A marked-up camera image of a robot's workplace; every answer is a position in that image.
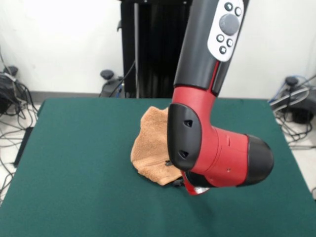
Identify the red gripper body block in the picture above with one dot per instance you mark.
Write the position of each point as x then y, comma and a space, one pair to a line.
189, 188

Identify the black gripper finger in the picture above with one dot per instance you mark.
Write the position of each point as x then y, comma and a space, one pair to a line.
168, 163
178, 183

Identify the tan terry towel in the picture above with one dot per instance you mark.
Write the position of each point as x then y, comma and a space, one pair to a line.
150, 148

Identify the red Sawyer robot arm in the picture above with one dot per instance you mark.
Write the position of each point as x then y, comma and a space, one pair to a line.
222, 153

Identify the dark green table cloth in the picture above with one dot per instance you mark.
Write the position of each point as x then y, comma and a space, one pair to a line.
74, 185

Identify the grey stand base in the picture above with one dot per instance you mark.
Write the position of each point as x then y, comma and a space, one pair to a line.
8, 74
300, 108

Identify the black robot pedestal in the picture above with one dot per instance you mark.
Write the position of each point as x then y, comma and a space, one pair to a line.
153, 49

